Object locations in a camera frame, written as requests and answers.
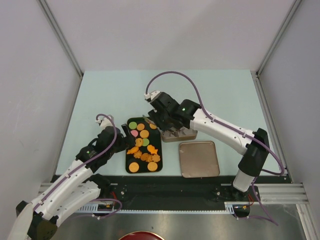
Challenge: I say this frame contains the pink round cookie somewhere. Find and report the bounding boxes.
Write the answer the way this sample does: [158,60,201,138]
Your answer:
[130,129,139,138]

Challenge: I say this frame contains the metal tongs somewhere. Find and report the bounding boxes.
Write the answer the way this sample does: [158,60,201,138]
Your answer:
[142,114,184,135]

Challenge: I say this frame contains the round orange cookie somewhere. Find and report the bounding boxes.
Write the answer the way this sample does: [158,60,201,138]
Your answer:
[128,162,140,173]
[149,123,157,130]
[147,162,158,172]

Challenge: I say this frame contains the fish shaped orange cookie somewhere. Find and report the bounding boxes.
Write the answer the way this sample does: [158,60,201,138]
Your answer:
[147,144,158,155]

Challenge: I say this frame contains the square cookie tin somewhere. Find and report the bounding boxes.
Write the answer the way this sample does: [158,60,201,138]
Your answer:
[160,127,198,143]

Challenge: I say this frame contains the square tin lid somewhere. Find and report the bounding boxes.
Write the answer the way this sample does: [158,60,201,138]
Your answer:
[179,141,220,178]

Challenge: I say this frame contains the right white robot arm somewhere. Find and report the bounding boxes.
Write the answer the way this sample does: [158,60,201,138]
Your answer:
[144,91,270,201]

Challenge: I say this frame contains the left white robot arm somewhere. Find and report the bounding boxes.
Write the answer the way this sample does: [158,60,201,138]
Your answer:
[8,120,135,240]

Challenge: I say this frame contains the light green round cookie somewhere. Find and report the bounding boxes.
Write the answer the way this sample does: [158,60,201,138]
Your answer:
[128,121,138,130]

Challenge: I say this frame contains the black cookie tray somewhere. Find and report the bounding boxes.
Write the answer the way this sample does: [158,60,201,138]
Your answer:
[125,117,163,174]

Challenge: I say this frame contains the flower shaped orange cookie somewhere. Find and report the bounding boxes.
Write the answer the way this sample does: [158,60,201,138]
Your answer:
[151,154,161,163]

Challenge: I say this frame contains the red round object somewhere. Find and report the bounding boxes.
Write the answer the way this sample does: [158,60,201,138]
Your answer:
[119,231,164,240]

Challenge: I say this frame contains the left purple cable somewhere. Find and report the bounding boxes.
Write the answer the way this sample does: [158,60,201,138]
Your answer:
[32,113,123,221]

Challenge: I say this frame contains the purple cable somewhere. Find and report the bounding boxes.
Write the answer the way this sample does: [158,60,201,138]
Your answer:
[144,71,287,227]
[32,113,123,221]

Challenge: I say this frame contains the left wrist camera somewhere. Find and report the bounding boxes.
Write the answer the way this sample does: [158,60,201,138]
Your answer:
[95,114,114,130]

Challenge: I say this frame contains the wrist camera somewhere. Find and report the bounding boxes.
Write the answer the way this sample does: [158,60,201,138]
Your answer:
[144,90,162,102]
[95,114,114,130]

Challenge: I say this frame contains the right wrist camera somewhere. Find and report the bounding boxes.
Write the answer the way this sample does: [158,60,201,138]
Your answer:
[144,90,162,102]

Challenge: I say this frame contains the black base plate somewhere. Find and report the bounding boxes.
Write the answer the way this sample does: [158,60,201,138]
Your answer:
[90,174,254,208]

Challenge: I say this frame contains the white cable duct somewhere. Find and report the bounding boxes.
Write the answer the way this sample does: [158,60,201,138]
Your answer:
[75,201,251,216]

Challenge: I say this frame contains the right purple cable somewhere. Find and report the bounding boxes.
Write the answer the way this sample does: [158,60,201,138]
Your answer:
[144,71,287,227]

